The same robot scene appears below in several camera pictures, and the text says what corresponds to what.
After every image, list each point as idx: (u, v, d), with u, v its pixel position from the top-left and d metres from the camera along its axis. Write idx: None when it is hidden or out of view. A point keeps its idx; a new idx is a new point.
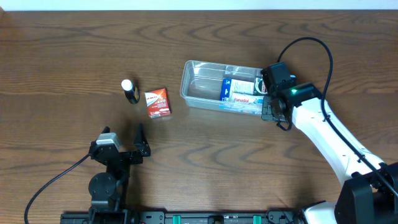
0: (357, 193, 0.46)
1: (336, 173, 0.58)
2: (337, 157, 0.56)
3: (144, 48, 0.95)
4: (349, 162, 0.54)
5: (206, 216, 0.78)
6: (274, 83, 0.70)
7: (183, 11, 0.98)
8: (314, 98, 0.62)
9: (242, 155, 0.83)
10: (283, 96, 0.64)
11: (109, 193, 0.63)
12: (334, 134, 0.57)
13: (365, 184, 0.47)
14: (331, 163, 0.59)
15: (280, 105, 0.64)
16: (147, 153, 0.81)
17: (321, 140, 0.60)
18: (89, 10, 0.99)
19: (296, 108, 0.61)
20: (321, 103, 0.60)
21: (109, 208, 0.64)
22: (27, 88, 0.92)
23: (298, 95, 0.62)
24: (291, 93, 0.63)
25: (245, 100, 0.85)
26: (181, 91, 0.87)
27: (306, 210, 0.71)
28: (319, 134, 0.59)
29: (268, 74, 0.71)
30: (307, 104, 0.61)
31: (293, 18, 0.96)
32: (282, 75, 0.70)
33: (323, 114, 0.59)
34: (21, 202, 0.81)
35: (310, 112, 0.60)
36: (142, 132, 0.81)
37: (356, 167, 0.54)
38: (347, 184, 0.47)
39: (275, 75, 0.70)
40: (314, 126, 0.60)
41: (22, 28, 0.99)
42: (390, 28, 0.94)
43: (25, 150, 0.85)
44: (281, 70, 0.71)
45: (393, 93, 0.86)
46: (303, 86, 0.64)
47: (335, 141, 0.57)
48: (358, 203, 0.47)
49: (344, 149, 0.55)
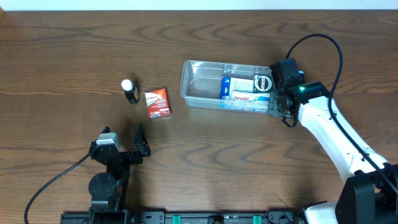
0: (359, 191, 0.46)
1: (339, 171, 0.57)
2: (341, 155, 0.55)
3: (144, 48, 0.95)
4: (352, 160, 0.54)
5: (206, 216, 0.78)
6: (282, 79, 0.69)
7: (183, 11, 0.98)
8: (322, 96, 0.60)
9: (242, 155, 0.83)
10: (290, 94, 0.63)
11: (109, 193, 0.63)
12: (339, 132, 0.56)
13: (368, 182, 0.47)
14: (334, 162, 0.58)
15: (287, 102, 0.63)
16: (147, 153, 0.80)
17: (326, 138, 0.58)
18: (90, 10, 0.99)
19: (303, 105, 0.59)
20: (328, 101, 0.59)
21: (109, 208, 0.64)
22: (27, 88, 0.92)
23: (306, 93, 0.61)
24: (298, 91, 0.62)
25: (245, 98, 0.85)
26: (181, 91, 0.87)
27: (306, 209, 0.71)
28: (324, 131, 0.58)
29: (278, 70, 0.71)
30: (313, 102, 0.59)
31: (293, 18, 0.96)
32: (290, 71, 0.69)
33: (329, 112, 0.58)
34: (21, 202, 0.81)
35: (316, 109, 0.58)
36: (142, 132, 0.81)
37: (360, 166, 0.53)
38: (349, 181, 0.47)
39: (284, 71, 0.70)
40: (320, 123, 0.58)
41: (22, 28, 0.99)
42: (390, 27, 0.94)
43: (25, 150, 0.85)
44: (290, 66, 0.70)
45: (393, 93, 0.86)
46: (311, 83, 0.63)
47: (339, 139, 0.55)
48: (360, 200, 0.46)
49: (349, 147, 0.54)
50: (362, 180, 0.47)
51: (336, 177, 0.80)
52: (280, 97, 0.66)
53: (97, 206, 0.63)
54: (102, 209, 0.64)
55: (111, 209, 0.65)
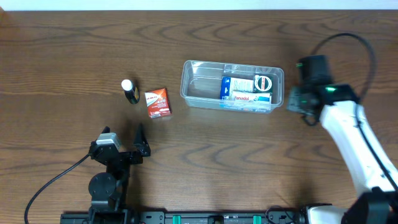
0: (372, 209, 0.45)
1: (355, 182, 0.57)
2: (360, 165, 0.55)
3: (144, 48, 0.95)
4: (371, 174, 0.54)
5: (206, 216, 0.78)
6: (310, 76, 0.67)
7: (183, 11, 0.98)
8: (349, 100, 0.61)
9: (242, 155, 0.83)
10: (317, 93, 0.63)
11: (109, 193, 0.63)
12: (364, 142, 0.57)
13: (385, 203, 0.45)
14: (351, 171, 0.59)
15: (313, 100, 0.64)
16: (147, 153, 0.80)
17: (348, 147, 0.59)
18: (89, 10, 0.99)
19: (329, 106, 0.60)
20: (355, 109, 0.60)
21: (109, 208, 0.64)
22: (27, 88, 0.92)
23: (335, 94, 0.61)
24: (327, 91, 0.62)
25: (245, 98, 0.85)
26: (181, 91, 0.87)
27: (310, 208, 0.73)
28: (347, 139, 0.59)
29: (306, 65, 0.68)
30: (341, 105, 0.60)
31: (293, 18, 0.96)
32: (321, 68, 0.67)
33: (355, 120, 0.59)
34: (20, 202, 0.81)
35: (342, 114, 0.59)
36: (142, 132, 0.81)
37: (377, 180, 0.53)
38: (365, 196, 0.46)
39: (314, 66, 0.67)
40: (345, 129, 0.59)
41: (22, 28, 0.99)
42: (390, 28, 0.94)
43: (25, 150, 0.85)
44: (319, 63, 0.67)
45: (393, 93, 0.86)
46: (339, 85, 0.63)
47: (362, 149, 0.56)
48: (370, 218, 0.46)
49: (370, 160, 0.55)
50: (377, 198, 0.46)
51: (336, 177, 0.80)
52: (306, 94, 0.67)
53: (97, 207, 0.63)
54: (102, 209, 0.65)
55: (111, 209, 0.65)
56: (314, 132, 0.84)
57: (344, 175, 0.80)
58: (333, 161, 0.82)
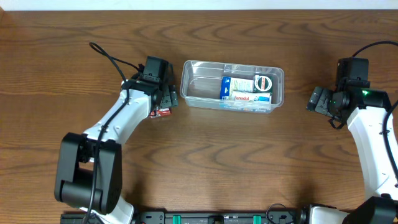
0: (379, 211, 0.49)
1: (366, 186, 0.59)
2: (376, 172, 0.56)
3: (144, 48, 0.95)
4: (385, 182, 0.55)
5: (206, 216, 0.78)
6: (348, 77, 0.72)
7: (183, 11, 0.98)
8: (382, 107, 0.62)
9: (242, 155, 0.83)
10: (351, 93, 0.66)
11: (169, 63, 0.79)
12: (385, 150, 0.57)
13: (392, 210, 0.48)
14: (365, 175, 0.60)
15: (343, 100, 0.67)
16: (176, 102, 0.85)
17: (367, 150, 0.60)
18: (89, 10, 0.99)
19: (358, 110, 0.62)
20: (385, 115, 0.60)
21: (155, 71, 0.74)
22: (27, 88, 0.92)
23: (367, 98, 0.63)
24: (360, 94, 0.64)
25: (245, 98, 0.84)
26: (181, 91, 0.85)
27: (313, 207, 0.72)
28: (368, 142, 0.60)
29: (349, 65, 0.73)
30: (372, 109, 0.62)
31: (294, 18, 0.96)
32: (360, 71, 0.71)
33: (382, 127, 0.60)
34: (20, 203, 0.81)
35: (369, 119, 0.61)
36: (171, 93, 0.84)
37: (390, 190, 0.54)
38: (373, 200, 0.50)
39: (355, 69, 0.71)
40: (370, 133, 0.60)
41: (22, 28, 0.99)
42: (391, 28, 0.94)
43: (25, 150, 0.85)
44: (362, 65, 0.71)
45: (393, 93, 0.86)
46: (375, 91, 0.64)
47: (382, 157, 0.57)
48: (374, 220, 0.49)
49: (388, 169, 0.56)
50: (385, 203, 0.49)
51: (336, 177, 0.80)
52: (337, 93, 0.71)
53: (148, 65, 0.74)
54: (149, 70, 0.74)
55: (154, 74, 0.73)
56: (314, 132, 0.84)
57: (344, 175, 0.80)
58: (333, 161, 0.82)
